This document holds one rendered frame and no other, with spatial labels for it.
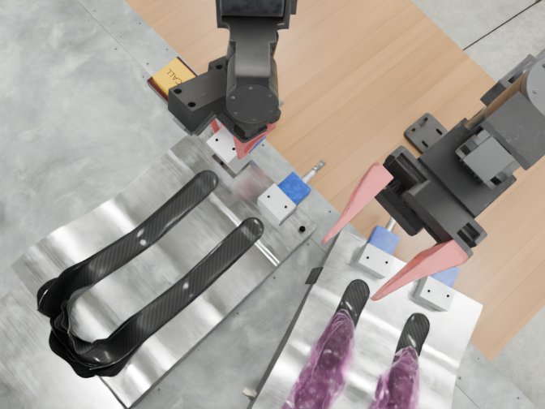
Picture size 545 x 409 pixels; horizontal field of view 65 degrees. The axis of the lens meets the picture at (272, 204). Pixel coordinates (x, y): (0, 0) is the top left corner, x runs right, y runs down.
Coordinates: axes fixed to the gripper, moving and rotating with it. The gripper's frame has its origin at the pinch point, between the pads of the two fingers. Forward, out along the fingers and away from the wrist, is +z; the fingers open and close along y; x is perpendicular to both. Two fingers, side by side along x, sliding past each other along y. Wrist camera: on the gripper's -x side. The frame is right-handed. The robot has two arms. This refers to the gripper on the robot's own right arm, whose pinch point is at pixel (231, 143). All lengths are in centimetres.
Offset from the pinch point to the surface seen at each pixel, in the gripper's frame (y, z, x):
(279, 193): 9.9, 3.7, 2.0
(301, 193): 11.9, 4.2, 5.2
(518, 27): 0, 37, 175
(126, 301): 6.8, 12.3, -23.9
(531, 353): 86, 83, 82
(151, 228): -0.8, 12.4, -14.1
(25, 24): -52, 11, -6
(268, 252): 14.8, 9.4, -3.7
